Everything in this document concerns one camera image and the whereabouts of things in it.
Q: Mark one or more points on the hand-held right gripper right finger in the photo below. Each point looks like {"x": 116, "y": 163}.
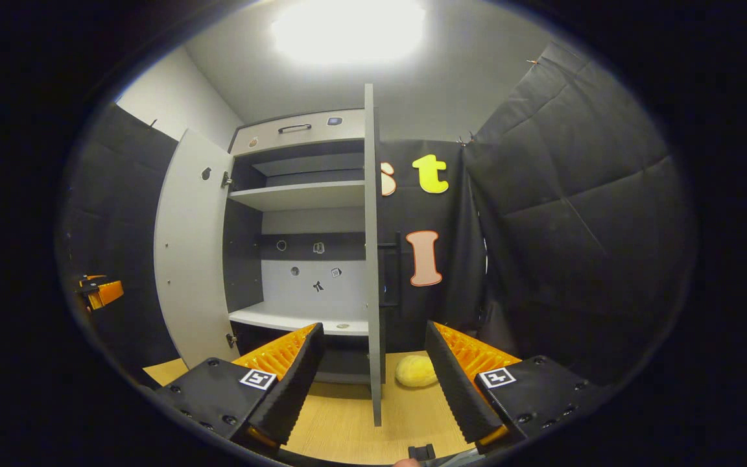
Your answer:
{"x": 458, "y": 395}

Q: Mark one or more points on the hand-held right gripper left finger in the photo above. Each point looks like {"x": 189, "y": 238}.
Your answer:
{"x": 296, "y": 389}

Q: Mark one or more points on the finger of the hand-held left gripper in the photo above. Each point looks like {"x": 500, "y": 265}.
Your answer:
{"x": 109, "y": 293}

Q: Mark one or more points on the grey shoe cabinet door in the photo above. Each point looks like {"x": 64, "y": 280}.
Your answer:
{"x": 372, "y": 259}
{"x": 192, "y": 259}

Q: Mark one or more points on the grey double-door shoe cabinet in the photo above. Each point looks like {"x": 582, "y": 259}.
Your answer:
{"x": 308, "y": 220}

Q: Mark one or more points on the grey cabinet shelf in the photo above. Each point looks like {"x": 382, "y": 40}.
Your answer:
{"x": 302, "y": 194}
{"x": 296, "y": 319}

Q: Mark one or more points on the yellow round sponge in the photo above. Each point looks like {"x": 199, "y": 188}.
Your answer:
{"x": 415, "y": 371}

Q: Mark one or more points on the black backdrop cloth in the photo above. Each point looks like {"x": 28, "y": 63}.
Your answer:
{"x": 574, "y": 227}

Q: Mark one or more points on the long ceiling light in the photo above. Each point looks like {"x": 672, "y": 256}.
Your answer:
{"x": 347, "y": 29}

